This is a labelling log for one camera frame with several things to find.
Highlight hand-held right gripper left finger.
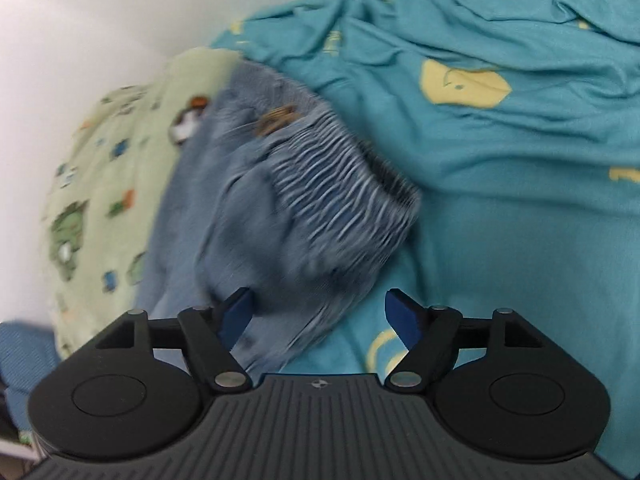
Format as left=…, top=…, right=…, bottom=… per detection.
left=94, top=287, right=253, bottom=395

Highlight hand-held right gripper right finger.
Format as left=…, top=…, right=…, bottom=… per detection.
left=384, top=287, right=543, bottom=395

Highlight blue denim pants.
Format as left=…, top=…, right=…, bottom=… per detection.
left=141, top=62, right=423, bottom=376

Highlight teal sheet with yellow prints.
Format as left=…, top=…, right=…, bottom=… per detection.
left=210, top=0, right=640, bottom=480

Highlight green printed fleece blanket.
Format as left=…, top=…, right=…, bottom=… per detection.
left=40, top=46, right=242, bottom=361

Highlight blue covered chair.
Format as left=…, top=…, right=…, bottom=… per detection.
left=0, top=321, right=63, bottom=442

